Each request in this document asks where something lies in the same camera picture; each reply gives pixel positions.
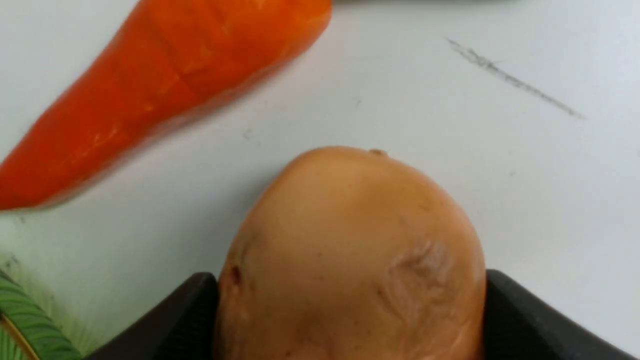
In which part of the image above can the brown wrinkled potato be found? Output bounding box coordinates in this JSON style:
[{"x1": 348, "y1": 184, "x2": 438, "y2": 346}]
[{"x1": 212, "y1": 146, "x2": 487, "y2": 360}]

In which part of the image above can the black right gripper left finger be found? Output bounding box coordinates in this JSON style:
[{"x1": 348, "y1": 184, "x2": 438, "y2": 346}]
[{"x1": 87, "y1": 272, "x2": 218, "y2": 360}]

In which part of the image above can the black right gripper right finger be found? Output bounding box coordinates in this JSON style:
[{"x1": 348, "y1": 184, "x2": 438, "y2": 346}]
[{"x1": 483, "y1": 269, "x2": 635, "y2": 360}]

